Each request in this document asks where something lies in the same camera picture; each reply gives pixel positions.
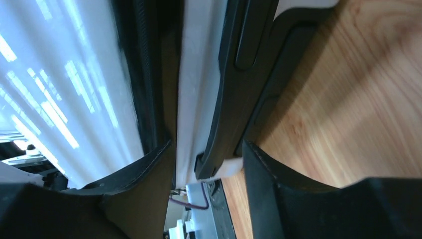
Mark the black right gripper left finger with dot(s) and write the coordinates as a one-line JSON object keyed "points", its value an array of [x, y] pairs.
{"points": [[128, 204]]}

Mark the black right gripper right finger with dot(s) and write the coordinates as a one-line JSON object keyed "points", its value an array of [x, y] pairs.
{"points": [[285, 204]]}

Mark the black white space suitcase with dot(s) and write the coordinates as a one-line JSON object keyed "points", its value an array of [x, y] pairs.
{"points": [[95, 85]]}

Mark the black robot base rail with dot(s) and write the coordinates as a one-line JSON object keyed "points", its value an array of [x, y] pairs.
{"points": [[199, 211]]}

